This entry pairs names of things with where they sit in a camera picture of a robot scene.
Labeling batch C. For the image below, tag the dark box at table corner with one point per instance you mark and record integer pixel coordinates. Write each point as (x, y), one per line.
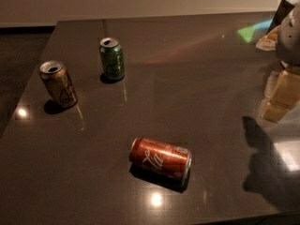
(283, 9)

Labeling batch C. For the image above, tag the red coke can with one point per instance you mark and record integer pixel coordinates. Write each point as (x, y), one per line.
(161, 158)

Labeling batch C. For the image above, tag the green soda can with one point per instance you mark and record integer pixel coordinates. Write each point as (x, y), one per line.
(112, 59)

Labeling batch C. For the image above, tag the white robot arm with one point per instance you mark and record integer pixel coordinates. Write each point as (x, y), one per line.
(285, 41)

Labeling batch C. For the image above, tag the gold soda can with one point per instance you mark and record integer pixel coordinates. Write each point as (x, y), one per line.
(54, 75)

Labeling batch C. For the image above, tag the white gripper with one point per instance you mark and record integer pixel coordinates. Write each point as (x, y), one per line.
(289, 39)

